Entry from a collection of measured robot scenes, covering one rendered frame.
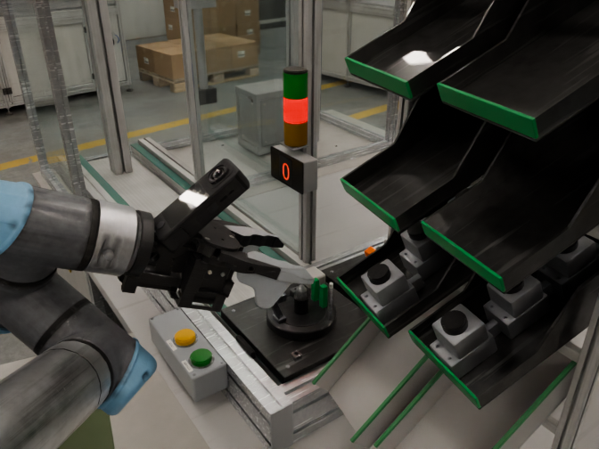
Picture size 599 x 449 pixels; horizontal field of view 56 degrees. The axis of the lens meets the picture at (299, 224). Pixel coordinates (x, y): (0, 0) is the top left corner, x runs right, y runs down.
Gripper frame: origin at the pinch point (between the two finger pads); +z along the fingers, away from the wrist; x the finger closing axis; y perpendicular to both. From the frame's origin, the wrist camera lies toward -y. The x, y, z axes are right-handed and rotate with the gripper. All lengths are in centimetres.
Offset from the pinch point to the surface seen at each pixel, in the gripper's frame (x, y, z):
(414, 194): 2.6, -12.4, 11.3
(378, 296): 4.5, 1.4, 11.7
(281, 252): -55, 23, 34
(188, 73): -104, -5, 14
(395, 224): 6.6, -9.2, 6.9
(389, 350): -1.8, 13.5, 25.5
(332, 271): -40, 19, 39
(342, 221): -78, 18, 66
